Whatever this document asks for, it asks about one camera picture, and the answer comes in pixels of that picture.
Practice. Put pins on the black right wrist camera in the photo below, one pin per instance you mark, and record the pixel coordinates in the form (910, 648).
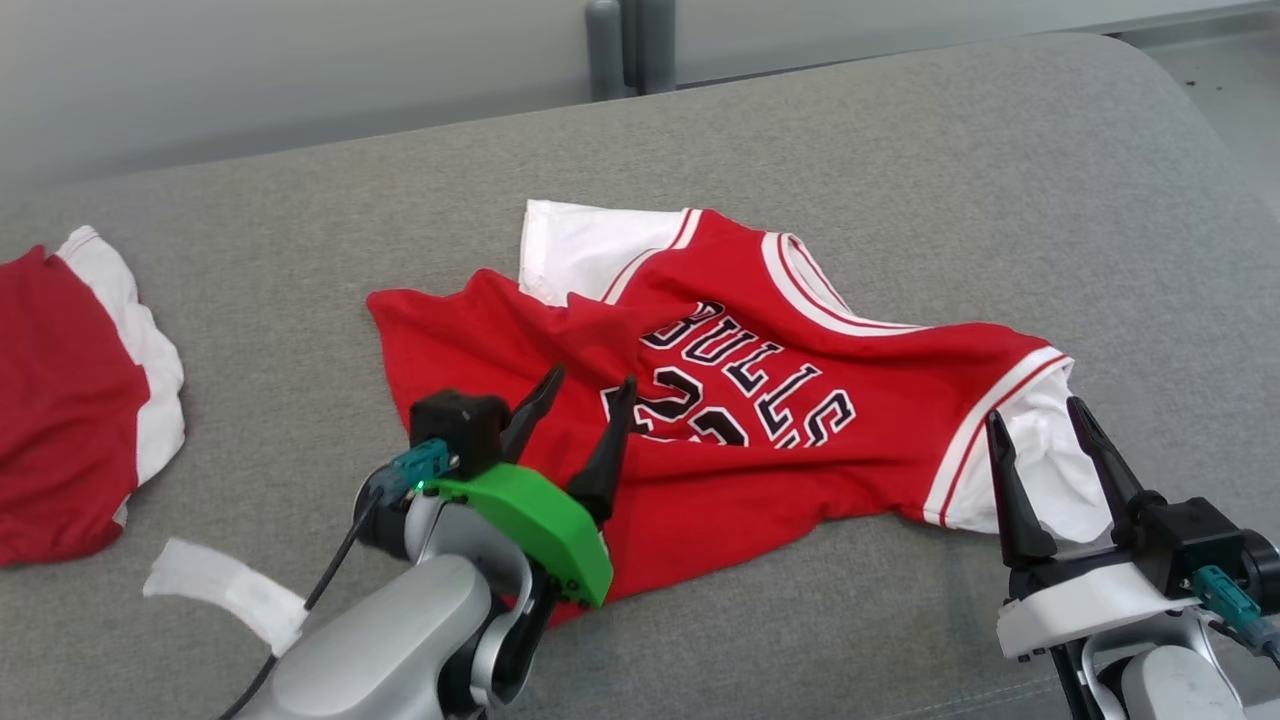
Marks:
(1190, 540)

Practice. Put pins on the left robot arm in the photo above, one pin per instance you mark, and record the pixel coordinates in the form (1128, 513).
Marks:
(400, 640)

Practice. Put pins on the red and white shorts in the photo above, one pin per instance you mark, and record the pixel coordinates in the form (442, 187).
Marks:
(60, 400)

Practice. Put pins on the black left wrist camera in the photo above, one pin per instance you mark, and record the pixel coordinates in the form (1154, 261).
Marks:
(460, 425)

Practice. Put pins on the white fabric strip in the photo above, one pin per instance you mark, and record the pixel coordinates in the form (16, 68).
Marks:
(220, 585)

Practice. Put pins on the grey fabric sofa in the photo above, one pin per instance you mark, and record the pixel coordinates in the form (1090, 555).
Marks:
(900, 150)

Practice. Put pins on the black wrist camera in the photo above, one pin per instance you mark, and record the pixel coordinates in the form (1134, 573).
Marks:
(1190, 540)
(460, 425)

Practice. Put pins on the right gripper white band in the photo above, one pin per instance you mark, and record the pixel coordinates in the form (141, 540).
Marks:
(1090, 605)

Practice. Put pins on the red Bulls basketball jersey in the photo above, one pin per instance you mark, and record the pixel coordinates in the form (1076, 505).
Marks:
(850, 470)

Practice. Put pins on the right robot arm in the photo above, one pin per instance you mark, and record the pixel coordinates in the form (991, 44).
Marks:
(1170, 690)

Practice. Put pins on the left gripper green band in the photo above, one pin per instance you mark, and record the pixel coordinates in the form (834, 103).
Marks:
(540, 525)

